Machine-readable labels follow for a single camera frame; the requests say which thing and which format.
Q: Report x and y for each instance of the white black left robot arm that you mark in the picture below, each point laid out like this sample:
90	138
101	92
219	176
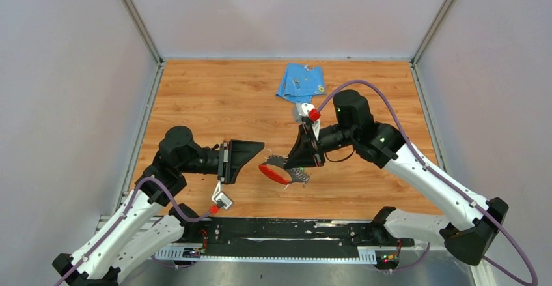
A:
150	217

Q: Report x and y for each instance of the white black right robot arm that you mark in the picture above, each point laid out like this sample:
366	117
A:
467	224

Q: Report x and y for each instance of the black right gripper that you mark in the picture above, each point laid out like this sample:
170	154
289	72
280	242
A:
301	154

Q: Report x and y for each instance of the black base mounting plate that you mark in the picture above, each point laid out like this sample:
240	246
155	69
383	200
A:
288	238

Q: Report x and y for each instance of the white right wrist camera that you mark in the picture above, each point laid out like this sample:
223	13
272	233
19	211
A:
308	116

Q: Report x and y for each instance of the blue folded cloth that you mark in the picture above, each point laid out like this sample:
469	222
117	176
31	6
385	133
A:
301	83

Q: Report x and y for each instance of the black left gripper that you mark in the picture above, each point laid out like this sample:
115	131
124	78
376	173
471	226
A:
234	155

